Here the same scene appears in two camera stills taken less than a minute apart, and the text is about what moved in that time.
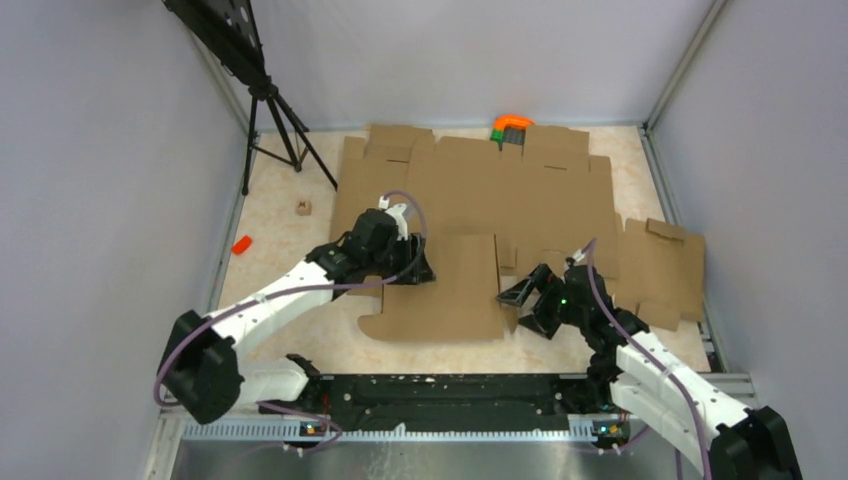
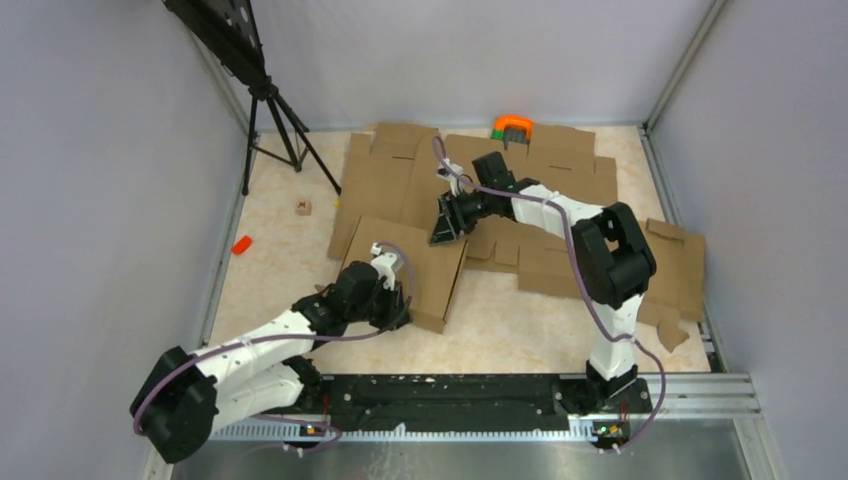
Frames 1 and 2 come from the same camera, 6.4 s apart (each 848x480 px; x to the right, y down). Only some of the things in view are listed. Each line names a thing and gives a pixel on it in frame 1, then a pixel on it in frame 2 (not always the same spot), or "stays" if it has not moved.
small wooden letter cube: [304, 208] stays
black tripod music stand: [228, 31] stays
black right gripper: [518, 294] to [451, 223]
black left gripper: [413, 242] to [395, 310]
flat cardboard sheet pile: [545, 198] stays
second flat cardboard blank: [663, 274] stays
